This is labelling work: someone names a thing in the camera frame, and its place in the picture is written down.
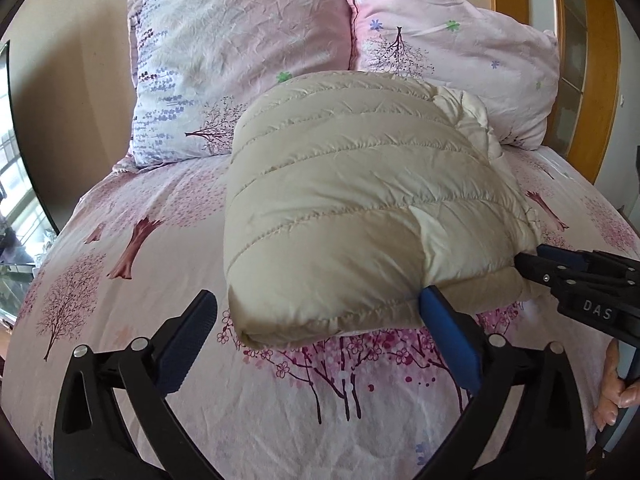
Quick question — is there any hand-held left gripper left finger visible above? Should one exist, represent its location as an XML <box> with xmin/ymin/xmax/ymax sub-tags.
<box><xmin>52</xmin><ymin>289</ymin><xmax>223</xmax><ymax>480</ymax></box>

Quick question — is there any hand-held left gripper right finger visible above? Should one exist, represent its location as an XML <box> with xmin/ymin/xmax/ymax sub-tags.
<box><xmin>419</xmin><ymin>285</ymin><xmax>586</xmax><ymax>480</ymax></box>

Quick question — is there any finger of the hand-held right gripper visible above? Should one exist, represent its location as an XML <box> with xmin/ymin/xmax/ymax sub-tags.
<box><xmin>514</xmin><ymin>252</ymin><xmax>592</xmax><ymax>289</ymax></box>
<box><xmin>537</xmin><ymin>244</ymin><xmax>640</xmax><ymax>274</ymax></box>

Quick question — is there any beige quilted puffer jacket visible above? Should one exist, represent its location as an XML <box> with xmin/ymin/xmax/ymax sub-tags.
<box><xmin>222</xmin><ymin>72</ymin><xmax>544</xmax><ymax>352</ymax></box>

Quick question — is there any person's right hand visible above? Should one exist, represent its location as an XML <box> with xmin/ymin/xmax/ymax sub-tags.
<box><xmin>592</xmin><ymin>339</ymin><xmax>637</xmax><ymax>434</ymax></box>

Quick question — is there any pink tree print bed cover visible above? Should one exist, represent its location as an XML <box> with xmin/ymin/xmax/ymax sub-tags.
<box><xmin>0</xmin><ymin>144</ymin><xmax>640</xmax><ymax>480</ymax></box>

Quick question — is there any wooden headboard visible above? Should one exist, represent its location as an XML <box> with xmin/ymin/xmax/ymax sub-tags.
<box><xmin>487</xmin><ymin>0</ymin><xmax>625</xmax><ymax>187</ymax></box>

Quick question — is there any pink pillow with tree print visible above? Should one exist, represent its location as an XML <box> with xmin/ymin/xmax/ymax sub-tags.
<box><xmin>349</xmin><ymin>0</ymin><xmax>561</xmax><ymax>150</ymax></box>

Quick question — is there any pink pillow with purple print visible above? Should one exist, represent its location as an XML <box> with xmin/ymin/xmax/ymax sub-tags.
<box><xmin>125</xmin><ymin>0</ymin><xmax>359</xmax><ymax>171</ymax></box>

